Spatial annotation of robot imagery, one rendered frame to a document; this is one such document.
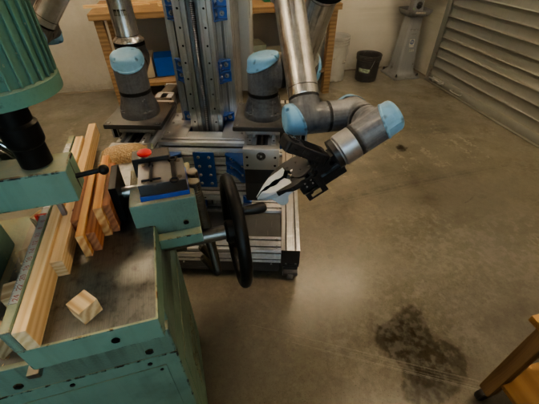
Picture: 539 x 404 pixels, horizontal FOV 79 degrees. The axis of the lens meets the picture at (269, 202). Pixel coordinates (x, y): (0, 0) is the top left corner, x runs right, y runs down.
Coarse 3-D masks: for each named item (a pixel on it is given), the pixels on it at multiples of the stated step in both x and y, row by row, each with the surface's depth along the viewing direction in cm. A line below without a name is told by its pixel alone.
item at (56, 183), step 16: (16, 160) 60; (64, 160) 60; (0, 176) 56; (16, 176) 56; (32, 176) 57; (48, 176) 57; (64, 176) 58; (0, 192) 57; (16, 192) 58; (32, 192) 58; (48, 192) 59; (64, 192) 60; (80, 192) 63; (0, 208) 59; (16, 208) 59
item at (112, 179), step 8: (112, 168) 71; (112, 176) 69; (120, 176) 73; (112, 184) 67; (120, 184) 71; (136, 184) 72; (112, 192) 66; (120, 192) 70; (128, 192) 71; (112, 200) 68; (120, 200) 69; (120, 208) 69; (120, 216) 71
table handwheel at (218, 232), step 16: (224, 176) 77; (224, 192) 89; (224, 208) 93; (240, 208) 70; (224, 224) 81; (240, 224) 69; (208, 240) 80; (240, 240) 69; (240, 256) 70; (240, 272) 86
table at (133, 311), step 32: (96, 160) 91; (128, 224) 71; (96, 256) 65; (128, 256) 65; (160, 256) 71; (64, 288) 59; (96, 288) 59; (128, 288) 59; (160, 288) 63; (64, 320) 54; (96, 320) 54; (128, 320) 54; (160, 320) 56; (32, 352) 51; (64, 352) 53; (96, 352) 55
